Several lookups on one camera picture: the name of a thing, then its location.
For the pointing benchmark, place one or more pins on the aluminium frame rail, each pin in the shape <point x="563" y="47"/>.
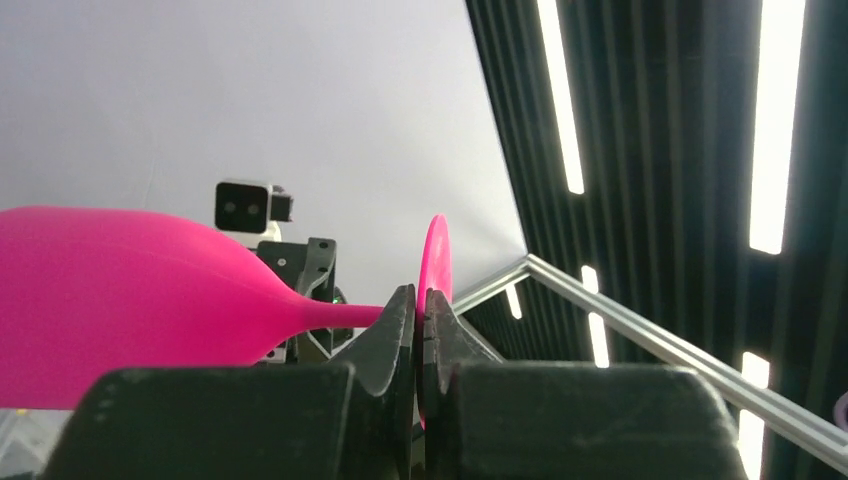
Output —
<point x="795" y="423"/>

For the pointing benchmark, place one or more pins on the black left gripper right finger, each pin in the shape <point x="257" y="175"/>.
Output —
<point x="447" y="344"/>

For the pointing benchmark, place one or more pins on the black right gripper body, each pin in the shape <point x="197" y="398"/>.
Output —
<point x="309" y="269"/>

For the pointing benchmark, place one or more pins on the pink plastic wine glass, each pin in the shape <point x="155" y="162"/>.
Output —
<point x="86" y="291"/>

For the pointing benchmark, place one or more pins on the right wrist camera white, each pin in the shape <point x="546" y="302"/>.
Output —
<point x="251" y="212"/>

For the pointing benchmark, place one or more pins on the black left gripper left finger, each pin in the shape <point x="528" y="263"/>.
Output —
<point x="378" y="406"/>

